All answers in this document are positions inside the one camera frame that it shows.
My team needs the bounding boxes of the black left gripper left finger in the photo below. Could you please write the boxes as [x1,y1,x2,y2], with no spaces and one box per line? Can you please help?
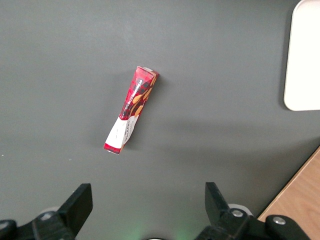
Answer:
[0,183,94,240]

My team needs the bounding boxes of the cream plastic tray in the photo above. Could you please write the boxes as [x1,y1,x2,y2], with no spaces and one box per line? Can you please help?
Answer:
[283,0,320,112]

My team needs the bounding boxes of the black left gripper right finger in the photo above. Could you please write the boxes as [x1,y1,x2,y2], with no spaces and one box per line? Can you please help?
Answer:
[193,182,312,240]

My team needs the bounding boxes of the light wooden board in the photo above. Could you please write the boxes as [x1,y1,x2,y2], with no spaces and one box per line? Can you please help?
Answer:
[257,146,320,240]

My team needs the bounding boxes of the red tartan shortbread cookie box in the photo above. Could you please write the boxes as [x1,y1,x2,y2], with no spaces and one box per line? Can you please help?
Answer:
[103,65,160,156]

